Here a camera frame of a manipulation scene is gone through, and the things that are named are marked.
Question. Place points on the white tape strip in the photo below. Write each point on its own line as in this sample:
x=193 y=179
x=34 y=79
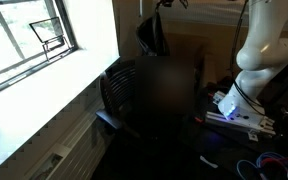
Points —
x=209 y=162

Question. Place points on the brown leather sofa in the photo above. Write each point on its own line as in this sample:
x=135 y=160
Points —
x=210 y=70

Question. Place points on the black cloth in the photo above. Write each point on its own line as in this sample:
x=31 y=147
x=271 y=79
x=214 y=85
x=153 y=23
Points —
x=150 y=36

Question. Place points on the red black table clamp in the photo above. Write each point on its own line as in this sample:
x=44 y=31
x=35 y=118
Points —
x=212 y=95
x=199 y=119

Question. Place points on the black framed window stand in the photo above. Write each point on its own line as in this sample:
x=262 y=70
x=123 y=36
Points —
x=45 y=48

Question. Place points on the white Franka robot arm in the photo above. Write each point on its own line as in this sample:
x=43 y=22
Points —
x=267 y=53

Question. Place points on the white wall heater unit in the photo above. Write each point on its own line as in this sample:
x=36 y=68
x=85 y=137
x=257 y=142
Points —
x=80 y=146

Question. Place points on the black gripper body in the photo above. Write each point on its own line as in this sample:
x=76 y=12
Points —
x=174 y=2

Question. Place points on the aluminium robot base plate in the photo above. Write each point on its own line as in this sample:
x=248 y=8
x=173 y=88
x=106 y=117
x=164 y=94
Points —
x=237 y=121

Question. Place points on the black slatted office chair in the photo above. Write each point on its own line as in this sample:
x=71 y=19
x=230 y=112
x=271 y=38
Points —
x=117 y=83

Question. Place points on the white textured window blind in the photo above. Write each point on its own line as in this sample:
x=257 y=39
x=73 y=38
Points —
x=217 y=13

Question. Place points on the black robot table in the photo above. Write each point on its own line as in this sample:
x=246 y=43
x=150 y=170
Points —
x=210 y=143

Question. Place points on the white blind pull wand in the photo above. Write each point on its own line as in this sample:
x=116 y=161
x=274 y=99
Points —
x=140 y=8

